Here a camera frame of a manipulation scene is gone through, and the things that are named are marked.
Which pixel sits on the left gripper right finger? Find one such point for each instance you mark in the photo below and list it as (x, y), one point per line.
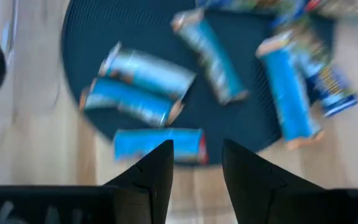
(247, 180)

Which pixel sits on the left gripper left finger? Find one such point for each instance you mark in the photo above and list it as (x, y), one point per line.
(157, 174)

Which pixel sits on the blue white granola bar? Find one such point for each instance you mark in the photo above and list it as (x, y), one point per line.
(129, 101)

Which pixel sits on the green snack bag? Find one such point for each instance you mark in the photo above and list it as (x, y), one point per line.
(287, 93)

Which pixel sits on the pale blue granola bar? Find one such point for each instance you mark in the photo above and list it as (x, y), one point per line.
(147, 70)

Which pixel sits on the dark blue yellow granola bar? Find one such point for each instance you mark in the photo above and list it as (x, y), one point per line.
(334, 90)

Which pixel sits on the light blue granola bar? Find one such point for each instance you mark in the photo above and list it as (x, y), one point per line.
(210, 53)

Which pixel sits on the round dark blue placemat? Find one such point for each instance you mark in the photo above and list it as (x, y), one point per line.
(244, 118)

